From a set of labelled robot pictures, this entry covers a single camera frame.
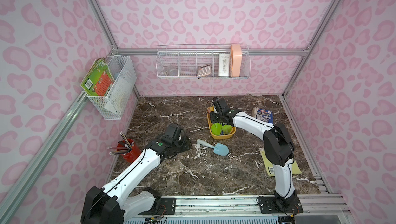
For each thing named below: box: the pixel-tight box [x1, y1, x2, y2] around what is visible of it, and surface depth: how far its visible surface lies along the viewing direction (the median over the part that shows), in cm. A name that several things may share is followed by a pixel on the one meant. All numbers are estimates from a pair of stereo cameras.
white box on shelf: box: [218, 53, 230, 77], surface depth 95 cm
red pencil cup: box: [107, 138, 143, 164], surface depth 85 cm
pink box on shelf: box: [230, 43, 242, 77], surface depth 85 cm
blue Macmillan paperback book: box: [255, 108, 274, 124], surface depth 106 cm
